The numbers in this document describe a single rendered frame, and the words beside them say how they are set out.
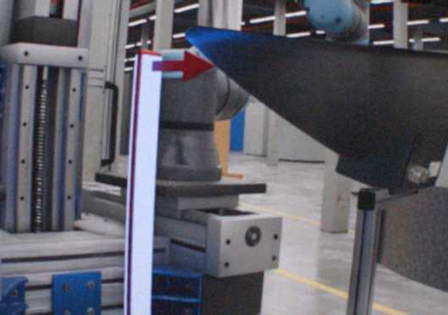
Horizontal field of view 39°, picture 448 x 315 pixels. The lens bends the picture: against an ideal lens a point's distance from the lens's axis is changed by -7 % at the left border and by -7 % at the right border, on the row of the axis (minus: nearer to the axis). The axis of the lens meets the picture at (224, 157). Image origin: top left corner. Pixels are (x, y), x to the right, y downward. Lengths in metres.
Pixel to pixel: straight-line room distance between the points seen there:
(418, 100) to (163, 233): 0.74
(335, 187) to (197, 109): 6.18
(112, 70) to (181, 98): 1.47
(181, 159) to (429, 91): 0.75
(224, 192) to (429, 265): 1.62
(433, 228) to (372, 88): 2.20
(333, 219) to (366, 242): 6.34
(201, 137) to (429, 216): 1.61
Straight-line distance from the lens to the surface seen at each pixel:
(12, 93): 1.08
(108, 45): 2.58
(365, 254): 0.99
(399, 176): 1.02
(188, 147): 1.13
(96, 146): 2.54
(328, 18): 1.07
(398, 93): 0.44
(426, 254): 2.65
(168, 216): 1.12
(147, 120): 0.51
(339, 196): 7.32
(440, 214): 2.57
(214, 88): 1.17
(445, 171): 10.35
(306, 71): 0.41
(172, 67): 0.50
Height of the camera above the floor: 1.14
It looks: 3 degrees down
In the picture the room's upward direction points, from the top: 3 degrees clockwise
